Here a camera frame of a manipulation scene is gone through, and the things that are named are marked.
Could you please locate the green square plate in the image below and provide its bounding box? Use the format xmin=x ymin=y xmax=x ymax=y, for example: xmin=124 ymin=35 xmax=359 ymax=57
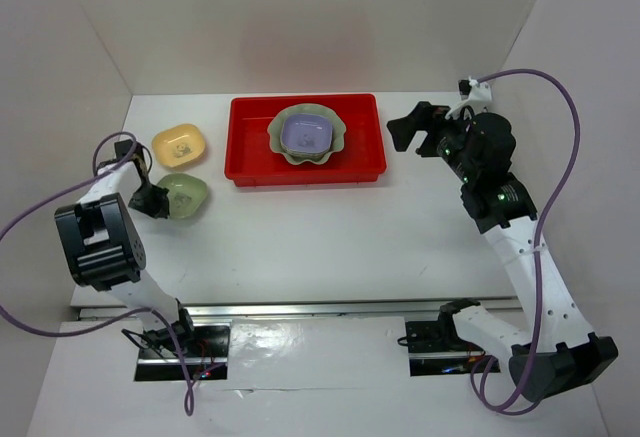
xmin=157 ymin=173 xmax=208 ymax=220

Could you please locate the red plastic bin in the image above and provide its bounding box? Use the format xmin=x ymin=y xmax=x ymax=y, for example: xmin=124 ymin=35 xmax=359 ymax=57
xmin=224 ymin=94 xmax=386 ymax=187

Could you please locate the large green scalloped bowl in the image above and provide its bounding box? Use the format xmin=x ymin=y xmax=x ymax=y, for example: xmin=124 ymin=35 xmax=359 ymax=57
xmin=267 ymin=103 xmax=347 ymax=165

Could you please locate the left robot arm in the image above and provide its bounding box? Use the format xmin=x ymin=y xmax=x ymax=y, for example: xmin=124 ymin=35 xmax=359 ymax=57
xmin=54 ymin=137 xmax=198 ymax=356

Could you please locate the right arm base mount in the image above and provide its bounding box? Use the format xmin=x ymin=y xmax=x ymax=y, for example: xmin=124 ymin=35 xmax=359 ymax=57
xmin=397 ymin=321 xmax=487 ymax=377

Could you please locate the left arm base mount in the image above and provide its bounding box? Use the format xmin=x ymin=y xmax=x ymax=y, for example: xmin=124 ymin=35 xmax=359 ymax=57
xmin=121 ymin=323 xmax=231 ymax=382

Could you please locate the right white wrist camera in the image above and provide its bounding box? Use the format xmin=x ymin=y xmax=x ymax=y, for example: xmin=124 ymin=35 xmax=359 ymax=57
xmin=444 ymin=77 xmax=492 ymax=120

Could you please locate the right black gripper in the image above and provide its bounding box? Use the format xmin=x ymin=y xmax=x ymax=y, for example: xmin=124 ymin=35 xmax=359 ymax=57
xmin=386 ymin=100 xmax=478 ymax=182

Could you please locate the aluminium rail front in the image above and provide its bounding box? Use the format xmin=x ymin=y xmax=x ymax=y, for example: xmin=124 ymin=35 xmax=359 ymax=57
xmin=78 ymin=298 xmax=521 ymax=320

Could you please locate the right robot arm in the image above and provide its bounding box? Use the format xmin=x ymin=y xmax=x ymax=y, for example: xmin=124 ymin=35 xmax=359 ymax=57
xmin=387 ymin=102 xmax=618 ymax=404

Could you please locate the purple square plate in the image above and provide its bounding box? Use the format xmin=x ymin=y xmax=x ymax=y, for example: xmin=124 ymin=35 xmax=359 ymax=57
xmin=280 ymin=113 xmax=333 ymax=155

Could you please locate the yellow square plate left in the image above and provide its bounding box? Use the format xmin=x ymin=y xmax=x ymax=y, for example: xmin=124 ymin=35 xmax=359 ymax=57
xmin=151 ymin=123 xmax=206 ymax=168

